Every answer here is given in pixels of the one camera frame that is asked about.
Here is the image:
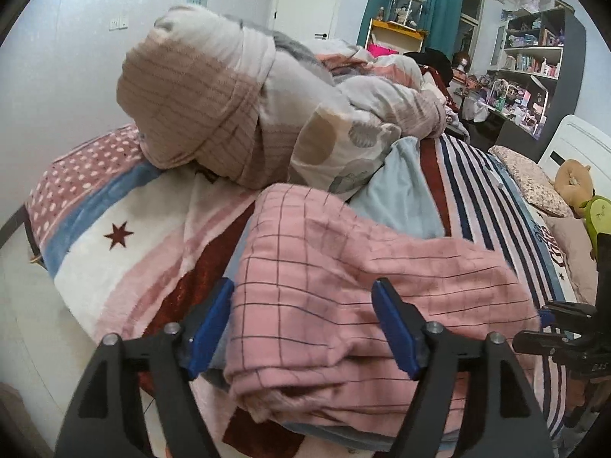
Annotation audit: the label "dark grey bookshelf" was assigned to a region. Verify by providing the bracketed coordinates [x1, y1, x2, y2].
[490, 7, 586, 161]

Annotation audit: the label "green avocado plush toy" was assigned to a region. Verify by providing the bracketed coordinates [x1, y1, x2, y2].
[583, 195, 611, 258]

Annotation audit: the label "yellow white shelf cabinet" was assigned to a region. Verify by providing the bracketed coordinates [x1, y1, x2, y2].
[365, 19, 426, 54]

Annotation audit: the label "teal curtain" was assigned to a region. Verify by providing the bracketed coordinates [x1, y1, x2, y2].
[356, 0, 467, 58]

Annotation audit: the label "pink checked pants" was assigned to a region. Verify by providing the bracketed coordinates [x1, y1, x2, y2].
[224, 184, 540, 436]

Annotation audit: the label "bright pink bag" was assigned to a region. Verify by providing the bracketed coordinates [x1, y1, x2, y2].
[367, 44, 400, 58]

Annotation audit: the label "brown plush toy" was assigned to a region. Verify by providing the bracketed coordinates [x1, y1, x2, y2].
[554, 159, 595, 218]

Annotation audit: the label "grey blue folded cloth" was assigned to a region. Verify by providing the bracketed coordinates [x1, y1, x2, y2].
[209, 342, 475, 454]

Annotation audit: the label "white bed headboard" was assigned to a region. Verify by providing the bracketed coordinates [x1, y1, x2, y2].
[537, 115, 611, 198]

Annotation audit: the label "cluttered dark desk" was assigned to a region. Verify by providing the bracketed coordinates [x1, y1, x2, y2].
[449, 73, 553, 151]

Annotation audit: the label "beige pink rolled duvet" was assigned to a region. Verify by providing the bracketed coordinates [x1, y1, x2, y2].
[117, 5, 446, 189]

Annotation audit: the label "clothes pile on chair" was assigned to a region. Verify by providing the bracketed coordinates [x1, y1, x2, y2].
[404, 48, 465, 131]

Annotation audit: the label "floral pillow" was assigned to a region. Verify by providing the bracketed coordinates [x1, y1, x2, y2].
[488, 145, 573, 217]

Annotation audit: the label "white wall switch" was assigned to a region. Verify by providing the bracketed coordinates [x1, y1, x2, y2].
[109, 17, 128, 31]

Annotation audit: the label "striped plush bed blanket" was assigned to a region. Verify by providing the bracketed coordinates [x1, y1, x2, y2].
[26, 123, 581, 458]

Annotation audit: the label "light blue garment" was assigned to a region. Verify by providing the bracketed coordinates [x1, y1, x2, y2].
[349, 137, 445, 239]

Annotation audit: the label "clear display case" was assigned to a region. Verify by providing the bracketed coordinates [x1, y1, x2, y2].
[385, 0, 427, 30]

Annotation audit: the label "white door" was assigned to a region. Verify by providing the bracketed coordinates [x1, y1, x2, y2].
[269, 0, 339, 42]

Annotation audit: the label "leaf pattern quilt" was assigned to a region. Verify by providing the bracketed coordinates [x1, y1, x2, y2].
[288, 105, 401, 201]

